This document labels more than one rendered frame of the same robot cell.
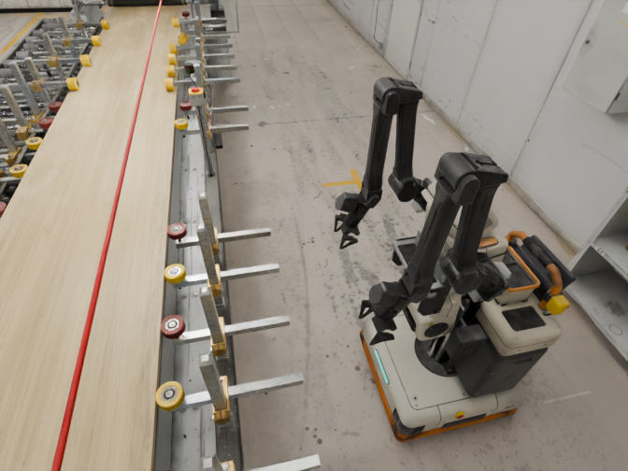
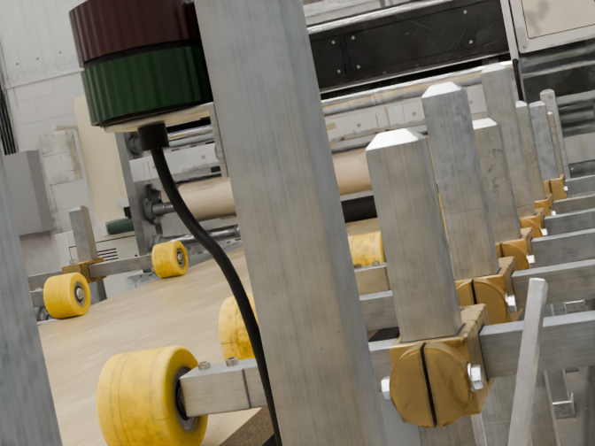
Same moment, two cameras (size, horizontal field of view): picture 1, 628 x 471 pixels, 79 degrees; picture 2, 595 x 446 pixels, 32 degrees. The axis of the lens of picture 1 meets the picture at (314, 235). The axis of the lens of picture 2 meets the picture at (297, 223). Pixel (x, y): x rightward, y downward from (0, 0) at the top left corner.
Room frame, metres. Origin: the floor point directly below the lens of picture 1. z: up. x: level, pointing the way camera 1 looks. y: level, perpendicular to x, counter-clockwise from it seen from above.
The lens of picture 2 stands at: (2.05, 0.55, 1.09)
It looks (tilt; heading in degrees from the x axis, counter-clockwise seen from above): 3 degrees down; 32
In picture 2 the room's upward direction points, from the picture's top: 11 degrees counter-clockwise
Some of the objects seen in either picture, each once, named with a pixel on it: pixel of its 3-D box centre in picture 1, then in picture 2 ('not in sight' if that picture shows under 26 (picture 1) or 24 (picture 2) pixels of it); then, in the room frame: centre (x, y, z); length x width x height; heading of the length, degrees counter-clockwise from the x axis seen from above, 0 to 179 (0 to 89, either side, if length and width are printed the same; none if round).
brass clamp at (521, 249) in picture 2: not in sight; (510, 258); (3.16, 0.98, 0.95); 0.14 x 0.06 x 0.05; 15
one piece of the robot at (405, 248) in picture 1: (421, 269); not in sight; (0.95, -0.41, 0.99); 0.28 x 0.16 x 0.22; 15
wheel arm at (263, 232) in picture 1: (224, 237); not in sight; (1.26, 0.42, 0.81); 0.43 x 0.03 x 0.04; 105
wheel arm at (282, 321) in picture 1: (232, 330); not in sight; (0.77, 0.29, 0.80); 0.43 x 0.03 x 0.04; 105
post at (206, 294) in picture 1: (215, 331); not in sight; (0.72, 0.33, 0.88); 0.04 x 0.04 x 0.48; 15
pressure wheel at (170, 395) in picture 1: (173, 400); not in sight; (0.48, 0.42, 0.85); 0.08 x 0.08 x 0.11
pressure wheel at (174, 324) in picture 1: (175, 332); not in sight; (0.72, 0.48, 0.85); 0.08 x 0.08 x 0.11
